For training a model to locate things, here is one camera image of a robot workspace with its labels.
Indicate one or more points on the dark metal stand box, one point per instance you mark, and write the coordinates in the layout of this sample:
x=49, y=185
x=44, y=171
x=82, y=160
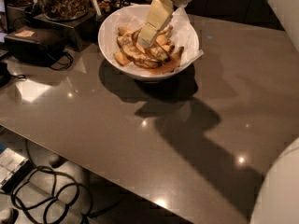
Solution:
x=79, y=33

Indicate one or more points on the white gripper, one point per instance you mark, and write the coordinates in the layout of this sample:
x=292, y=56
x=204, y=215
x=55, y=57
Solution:
x=159, y=13

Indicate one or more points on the spotted brown banana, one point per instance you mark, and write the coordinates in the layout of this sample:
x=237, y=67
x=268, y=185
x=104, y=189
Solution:
x=127, y=44
x=156, y=51

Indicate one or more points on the white box on floor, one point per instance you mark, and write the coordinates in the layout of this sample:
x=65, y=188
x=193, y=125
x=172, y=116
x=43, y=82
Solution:
x=13, y=166

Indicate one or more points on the spotted brown banana front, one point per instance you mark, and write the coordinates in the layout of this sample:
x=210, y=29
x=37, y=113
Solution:
x=127, y=44

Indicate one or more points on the yellow banana bunch underneath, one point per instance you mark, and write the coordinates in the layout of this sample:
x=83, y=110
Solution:
x=163, y=39

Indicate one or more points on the white paper bowl liner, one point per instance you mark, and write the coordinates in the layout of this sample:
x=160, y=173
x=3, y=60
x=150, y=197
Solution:
x=184, y=36

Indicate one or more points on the glass jar of nuts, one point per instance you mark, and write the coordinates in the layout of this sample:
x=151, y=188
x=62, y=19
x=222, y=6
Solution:
x=64, y=10

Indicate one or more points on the black pouch with label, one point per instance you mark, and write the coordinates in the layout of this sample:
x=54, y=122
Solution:
x=36, y=46

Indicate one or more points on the white ceramic bowl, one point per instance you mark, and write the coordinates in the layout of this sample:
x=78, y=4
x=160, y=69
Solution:
x=134, y=17

